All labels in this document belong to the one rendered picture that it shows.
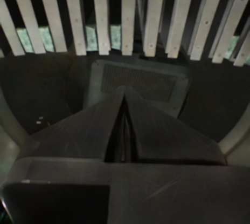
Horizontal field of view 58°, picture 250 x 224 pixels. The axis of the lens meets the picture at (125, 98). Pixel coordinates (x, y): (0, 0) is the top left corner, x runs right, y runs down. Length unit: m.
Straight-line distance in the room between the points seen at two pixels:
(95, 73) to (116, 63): 0.11
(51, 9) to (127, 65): 0.87
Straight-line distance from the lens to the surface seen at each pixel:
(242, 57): 0.25
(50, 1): 0.23
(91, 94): 1.18
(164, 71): 1.11
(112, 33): 0.23
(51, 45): 0.24
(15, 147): 1.83
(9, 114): 1.79
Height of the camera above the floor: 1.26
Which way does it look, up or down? 55 degrees down
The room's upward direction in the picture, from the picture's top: 178 degrees counter-clockwise
